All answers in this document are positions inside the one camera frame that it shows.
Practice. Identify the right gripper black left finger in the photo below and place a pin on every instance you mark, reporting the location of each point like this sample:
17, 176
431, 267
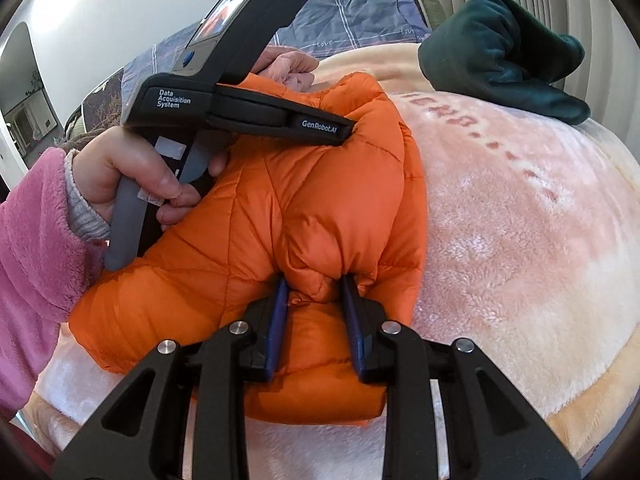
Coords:
178, 393

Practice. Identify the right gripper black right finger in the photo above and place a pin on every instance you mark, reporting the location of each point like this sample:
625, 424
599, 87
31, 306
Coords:
492, 431

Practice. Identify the orange puffer jacket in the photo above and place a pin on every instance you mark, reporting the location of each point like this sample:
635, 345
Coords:
302, 214

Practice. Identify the person's left hand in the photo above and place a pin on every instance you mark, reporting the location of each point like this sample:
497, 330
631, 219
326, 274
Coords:
117, 153

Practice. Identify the pink quilted garment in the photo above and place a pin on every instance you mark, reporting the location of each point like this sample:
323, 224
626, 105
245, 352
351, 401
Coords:
289, 66

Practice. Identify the blue plaid pillow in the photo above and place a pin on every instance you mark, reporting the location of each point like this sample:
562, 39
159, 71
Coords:
323, 28

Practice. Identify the pink fleece blanket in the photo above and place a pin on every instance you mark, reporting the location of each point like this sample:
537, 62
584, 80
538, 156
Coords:
533, 244

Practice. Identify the light green pillow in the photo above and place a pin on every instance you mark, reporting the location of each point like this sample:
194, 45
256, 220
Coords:
434, 13

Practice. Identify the dark green folded garment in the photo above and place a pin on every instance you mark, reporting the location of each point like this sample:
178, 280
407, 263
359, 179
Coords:
496, 51

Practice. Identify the beige curtain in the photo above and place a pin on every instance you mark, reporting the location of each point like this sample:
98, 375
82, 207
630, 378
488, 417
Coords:
608, 79

